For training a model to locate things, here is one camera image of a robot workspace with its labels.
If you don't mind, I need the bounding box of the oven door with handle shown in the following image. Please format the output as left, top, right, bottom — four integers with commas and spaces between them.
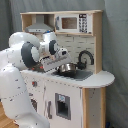
29, 93, 37, 112

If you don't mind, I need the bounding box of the black toy faucet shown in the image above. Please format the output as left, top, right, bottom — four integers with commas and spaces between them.
76, 50, 94, 70

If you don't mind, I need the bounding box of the right red stove knob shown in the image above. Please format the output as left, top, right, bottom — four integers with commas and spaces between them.
32, 81, 38, 87

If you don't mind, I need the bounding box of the grey cabinet door handle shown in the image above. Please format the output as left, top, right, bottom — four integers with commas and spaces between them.
47, 101, 52, 119

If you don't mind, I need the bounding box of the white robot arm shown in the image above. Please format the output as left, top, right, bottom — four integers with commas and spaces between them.
0, 31, 71, 128

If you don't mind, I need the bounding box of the wooden toy kitchen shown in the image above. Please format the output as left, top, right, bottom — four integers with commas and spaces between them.
20, 10, 114, 128

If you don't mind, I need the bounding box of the white toy microwave door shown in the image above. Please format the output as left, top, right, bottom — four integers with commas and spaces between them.
55, 14, 79, 33

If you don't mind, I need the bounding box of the small metal pot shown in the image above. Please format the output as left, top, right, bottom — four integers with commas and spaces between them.
58, 63, 76, 74

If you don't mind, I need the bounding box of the microwave button panel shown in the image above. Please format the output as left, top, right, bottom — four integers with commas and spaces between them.
79, 14, 92, 33

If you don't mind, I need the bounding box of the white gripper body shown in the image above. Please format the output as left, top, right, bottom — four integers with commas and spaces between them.
41, 48, 71, 72

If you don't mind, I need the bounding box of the grey ice dispenser panel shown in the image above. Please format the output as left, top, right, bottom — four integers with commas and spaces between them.
55, 93, 71, 120

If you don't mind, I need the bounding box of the grey toy sink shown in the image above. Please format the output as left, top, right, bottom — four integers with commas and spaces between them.
54, 69, 92, 81

